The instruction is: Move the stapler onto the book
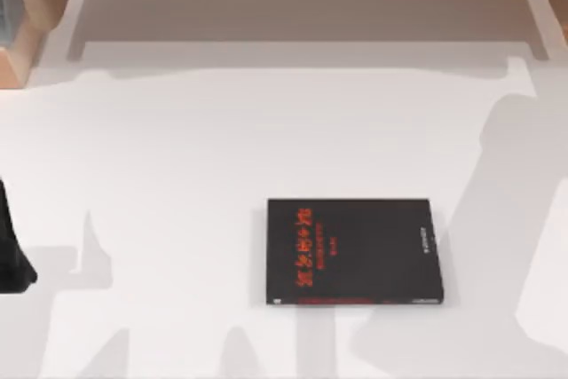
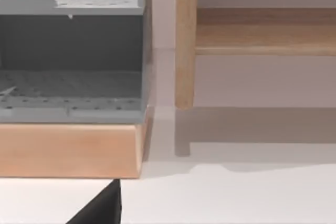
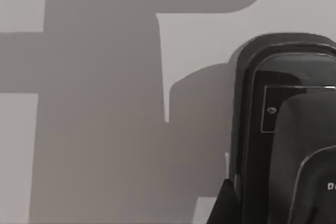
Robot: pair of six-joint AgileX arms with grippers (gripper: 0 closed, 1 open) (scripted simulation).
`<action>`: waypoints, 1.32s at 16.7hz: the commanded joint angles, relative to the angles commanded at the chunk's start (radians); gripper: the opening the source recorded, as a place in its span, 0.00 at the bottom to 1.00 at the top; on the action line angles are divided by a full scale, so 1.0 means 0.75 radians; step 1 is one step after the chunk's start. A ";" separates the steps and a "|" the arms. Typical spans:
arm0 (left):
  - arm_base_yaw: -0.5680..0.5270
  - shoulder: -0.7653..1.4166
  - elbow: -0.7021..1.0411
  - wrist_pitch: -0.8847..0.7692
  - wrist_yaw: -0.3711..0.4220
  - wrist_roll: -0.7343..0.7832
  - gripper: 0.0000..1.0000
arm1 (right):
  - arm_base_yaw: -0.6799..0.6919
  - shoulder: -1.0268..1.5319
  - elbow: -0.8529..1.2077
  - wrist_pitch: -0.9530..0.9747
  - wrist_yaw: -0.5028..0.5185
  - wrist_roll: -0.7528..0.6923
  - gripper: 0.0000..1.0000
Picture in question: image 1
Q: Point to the black book with red lettering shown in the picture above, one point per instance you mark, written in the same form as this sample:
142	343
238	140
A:
350	255

